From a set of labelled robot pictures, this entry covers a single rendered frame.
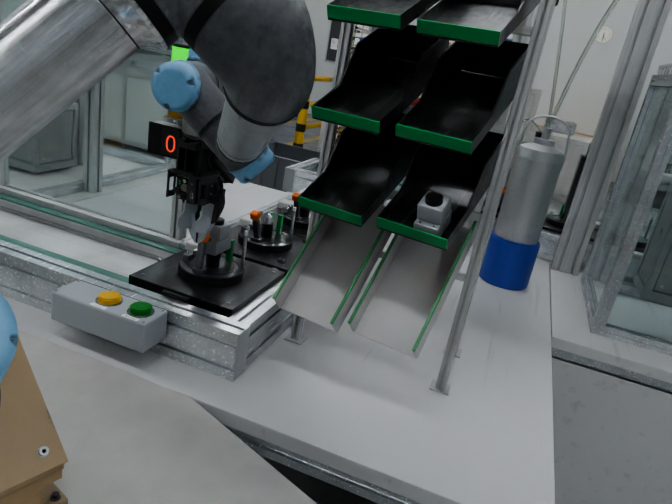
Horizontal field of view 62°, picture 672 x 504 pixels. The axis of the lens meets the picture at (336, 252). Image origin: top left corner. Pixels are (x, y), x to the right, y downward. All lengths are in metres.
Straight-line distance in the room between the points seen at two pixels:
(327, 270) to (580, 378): 0.83
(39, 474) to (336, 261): 0.60
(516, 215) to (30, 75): 1.44
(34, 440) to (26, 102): 0.43
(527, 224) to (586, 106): 9.73
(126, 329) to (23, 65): 0.61
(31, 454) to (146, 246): 0.74
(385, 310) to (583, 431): 0.84
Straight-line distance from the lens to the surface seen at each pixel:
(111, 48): 0.57
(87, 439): 0.96
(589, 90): 11.45
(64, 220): 1.59
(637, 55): 2.07
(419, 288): 1.05
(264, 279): 1.24
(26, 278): 1.31
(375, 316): 1.04
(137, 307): 1.08
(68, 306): 1.15
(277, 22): 0.54
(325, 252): 1.11
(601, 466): 1.78
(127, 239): 1.47
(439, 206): 0.93
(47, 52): 0.56
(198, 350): 1.09
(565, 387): 1.66
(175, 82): 0.92
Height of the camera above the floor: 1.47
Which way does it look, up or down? 20 degrees down
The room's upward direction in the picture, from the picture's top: 10 degrees clockwise
